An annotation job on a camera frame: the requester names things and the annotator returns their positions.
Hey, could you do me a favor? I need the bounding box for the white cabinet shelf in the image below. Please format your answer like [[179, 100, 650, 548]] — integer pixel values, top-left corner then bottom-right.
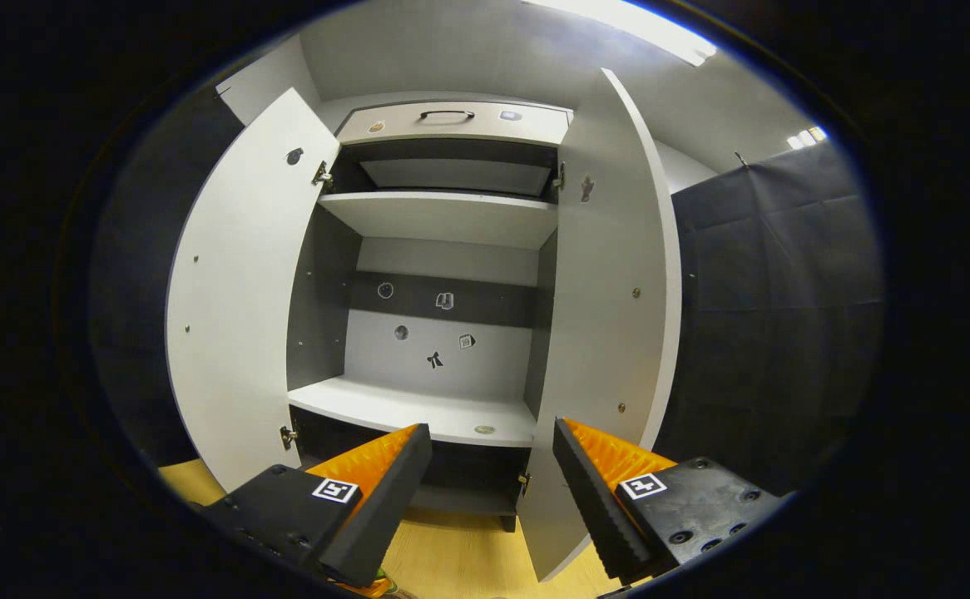
[[317, 191, 558, 250], [288, 376, 537, 448]]

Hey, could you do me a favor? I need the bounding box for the grey cabinet drawer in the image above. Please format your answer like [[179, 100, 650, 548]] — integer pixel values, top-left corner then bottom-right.
[[337, 101, 573, 149]]

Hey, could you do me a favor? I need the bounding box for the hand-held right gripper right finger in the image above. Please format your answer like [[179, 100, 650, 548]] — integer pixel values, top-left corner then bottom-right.
[[553, 416, 789, 586]]

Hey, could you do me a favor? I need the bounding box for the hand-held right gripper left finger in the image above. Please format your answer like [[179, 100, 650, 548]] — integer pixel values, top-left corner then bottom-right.
[[194, 423, 433, 590]]

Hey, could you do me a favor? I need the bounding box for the white cabinet door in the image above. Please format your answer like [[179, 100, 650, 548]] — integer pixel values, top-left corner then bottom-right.
[[165, 87, 342, 493], [517, 68, 683, 582]]

